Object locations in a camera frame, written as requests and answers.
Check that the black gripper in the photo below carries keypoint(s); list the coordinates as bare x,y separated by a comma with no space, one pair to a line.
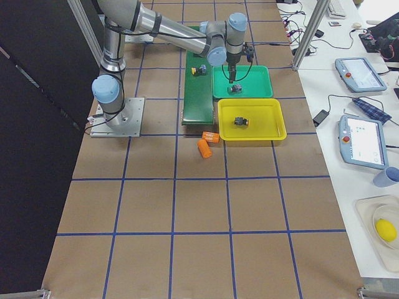
232,58

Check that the green push button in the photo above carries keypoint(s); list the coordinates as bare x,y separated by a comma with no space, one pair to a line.
235,89

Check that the yellow push button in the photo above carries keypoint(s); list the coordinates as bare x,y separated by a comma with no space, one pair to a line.
240,121
200,70

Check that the orange cylinder with number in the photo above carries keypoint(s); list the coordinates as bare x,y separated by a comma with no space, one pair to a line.
211,137

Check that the plain orange cylinder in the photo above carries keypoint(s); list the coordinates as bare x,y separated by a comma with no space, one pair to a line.
204,148

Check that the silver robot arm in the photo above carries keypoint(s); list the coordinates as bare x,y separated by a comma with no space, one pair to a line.
218,41

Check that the green plastic tray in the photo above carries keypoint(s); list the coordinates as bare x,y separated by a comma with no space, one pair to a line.
255,81

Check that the green conveyor belt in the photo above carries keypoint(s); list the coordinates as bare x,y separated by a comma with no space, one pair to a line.
198,106

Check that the yellow plastic tray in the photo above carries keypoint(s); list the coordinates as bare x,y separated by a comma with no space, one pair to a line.
266,121

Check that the black power adapter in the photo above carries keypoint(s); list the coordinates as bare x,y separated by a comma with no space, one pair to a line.
320,117

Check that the far teach pendant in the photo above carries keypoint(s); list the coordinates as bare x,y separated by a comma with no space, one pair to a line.
359,75

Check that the teach pendant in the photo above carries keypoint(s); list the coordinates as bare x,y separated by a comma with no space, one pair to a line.
359,75
362,143

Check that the near teach pendant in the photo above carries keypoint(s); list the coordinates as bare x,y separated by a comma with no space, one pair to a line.
362,143

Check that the blue plaid cloth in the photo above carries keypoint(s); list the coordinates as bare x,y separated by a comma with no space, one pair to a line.
372,111

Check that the blue cup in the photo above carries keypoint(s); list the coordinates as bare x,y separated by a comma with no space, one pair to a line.
387,177

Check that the white plate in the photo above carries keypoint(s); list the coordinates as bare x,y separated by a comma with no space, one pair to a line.
390,213

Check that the yellow lemon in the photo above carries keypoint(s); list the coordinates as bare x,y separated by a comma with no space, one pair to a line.
386,230

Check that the beige tray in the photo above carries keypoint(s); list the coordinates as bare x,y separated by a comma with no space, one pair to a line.
365,209

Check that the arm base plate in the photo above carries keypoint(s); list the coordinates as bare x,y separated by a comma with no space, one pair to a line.
126,124
140,39

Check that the aluminium frame post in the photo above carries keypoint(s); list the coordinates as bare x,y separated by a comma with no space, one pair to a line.
315,19

